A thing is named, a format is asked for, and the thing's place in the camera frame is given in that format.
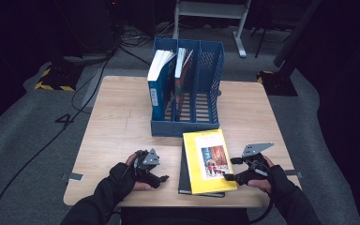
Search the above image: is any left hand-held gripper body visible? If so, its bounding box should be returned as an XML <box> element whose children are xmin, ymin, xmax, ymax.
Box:
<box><xmin>133</xmin><ymin>148</ymin><xmax>163</xmax><ymax>189</ymax></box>

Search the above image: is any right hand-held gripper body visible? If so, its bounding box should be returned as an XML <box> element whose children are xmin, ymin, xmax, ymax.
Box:
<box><xmin>234</xmin><ymin>142</ymin><xmax>275</xmax><ymax>186</ymax></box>

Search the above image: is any black book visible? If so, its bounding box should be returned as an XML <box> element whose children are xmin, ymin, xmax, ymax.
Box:
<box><xmin>177</xmin><ymin>144</ymin><xmax>226</xmax><ymax>199</ymax></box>

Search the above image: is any yellow book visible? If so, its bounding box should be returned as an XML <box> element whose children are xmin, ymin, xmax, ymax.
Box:
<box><xmin>182</xmin><ymin>128</ymin><xmax>239</xmax><ymax>195</ymax></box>

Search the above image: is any blue plastic file rack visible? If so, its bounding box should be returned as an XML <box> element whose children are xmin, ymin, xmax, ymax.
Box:
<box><xmin>150</xmin><ymin>37</ymin><xmax>226</xmax><ymax>138</ymax></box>

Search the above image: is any blue book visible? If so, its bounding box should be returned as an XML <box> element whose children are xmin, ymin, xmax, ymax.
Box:
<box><xmin>146</xmin><ymin>49</ymin><xmax>177</xmax><ymax>122</ymax></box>

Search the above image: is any red and green book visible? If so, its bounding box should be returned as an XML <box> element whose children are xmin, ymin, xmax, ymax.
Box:
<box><xmin>173</xmin><ymin>47</ymin><xmax>195</xmax><ymax>111</ymax></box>

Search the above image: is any person's left hand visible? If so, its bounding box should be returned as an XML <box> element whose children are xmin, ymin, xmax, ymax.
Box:
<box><xmin>108</xmin><ymin>152</ymin><xmax>153</xmax><ymax>202</ymax></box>

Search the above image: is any person's right hand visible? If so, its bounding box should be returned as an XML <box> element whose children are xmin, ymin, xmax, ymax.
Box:
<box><xmin>247</xmin><ymin>155</ymin><xmax>292</xmax><ymax>202</ymax></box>

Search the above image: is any grey tape piece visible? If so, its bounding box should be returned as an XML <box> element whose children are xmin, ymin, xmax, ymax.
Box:
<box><xmin>60</xmin><ymin>172</ymin><xmax>84</xmax><ymax>182</ymax></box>
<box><xmin>284</xmin><ymin>169</ymin><xmax>303</xmax><ymax>179</ymax></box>

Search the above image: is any black stand base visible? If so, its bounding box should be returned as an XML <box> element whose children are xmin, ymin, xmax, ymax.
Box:
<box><xmin>256</xmin><ymin>69</ymin><xmax>298</xmax><ymax>98</ymax></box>

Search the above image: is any black tripod stand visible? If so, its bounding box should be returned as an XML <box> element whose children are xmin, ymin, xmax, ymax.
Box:
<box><xmin>250</xmin><ymin>18</ymin><xmax>294</xmax><ymax>59</ymax></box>

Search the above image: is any black slanted pole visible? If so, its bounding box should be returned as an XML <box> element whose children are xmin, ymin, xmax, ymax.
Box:
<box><xmin>273</xmin><ymin>0</ymin><xmax>323</xmax><ymax>68</ymax></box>

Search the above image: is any yellow and black striped base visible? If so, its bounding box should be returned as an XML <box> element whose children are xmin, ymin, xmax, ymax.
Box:
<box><xmin>34</xmin><ymin>67</ymin><xmax>76</xmax><ymax>92</ymax></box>

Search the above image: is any white metal stand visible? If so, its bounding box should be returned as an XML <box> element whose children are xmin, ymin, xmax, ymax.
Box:
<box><xmin>172</xmin><ymin>0</ymin><xmax>252</xmax><ymax>59</ymax></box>

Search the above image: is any looped black floor cable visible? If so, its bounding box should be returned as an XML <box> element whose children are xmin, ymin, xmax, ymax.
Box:
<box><xmin>70</xmin><ymin>60</ymin><xmax>107</xmax><ymax>115</ymax></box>

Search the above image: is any long black floor cable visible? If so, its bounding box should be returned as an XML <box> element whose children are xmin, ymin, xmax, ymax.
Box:
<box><xmin>0</xmin><ymin>52</ymin><xmax>113</xmax><ymax>225</ymax></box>

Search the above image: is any tangle of black cables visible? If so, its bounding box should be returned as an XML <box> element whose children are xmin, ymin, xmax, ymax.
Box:
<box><xmin>118</xmin><ymin>24</ymin><xmax>176</xmax><ymax>68</ymax></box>

